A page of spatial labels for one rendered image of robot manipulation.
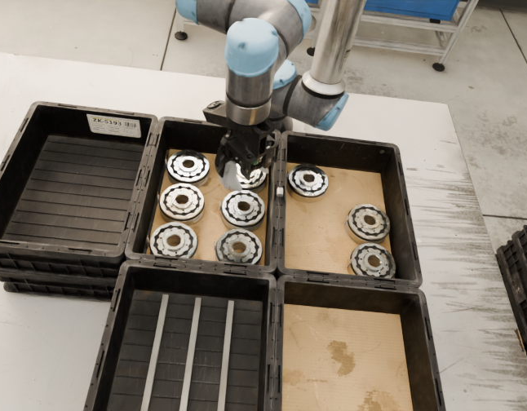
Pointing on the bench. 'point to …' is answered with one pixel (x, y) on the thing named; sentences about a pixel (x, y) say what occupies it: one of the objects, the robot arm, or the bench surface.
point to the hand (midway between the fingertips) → (236, 175)
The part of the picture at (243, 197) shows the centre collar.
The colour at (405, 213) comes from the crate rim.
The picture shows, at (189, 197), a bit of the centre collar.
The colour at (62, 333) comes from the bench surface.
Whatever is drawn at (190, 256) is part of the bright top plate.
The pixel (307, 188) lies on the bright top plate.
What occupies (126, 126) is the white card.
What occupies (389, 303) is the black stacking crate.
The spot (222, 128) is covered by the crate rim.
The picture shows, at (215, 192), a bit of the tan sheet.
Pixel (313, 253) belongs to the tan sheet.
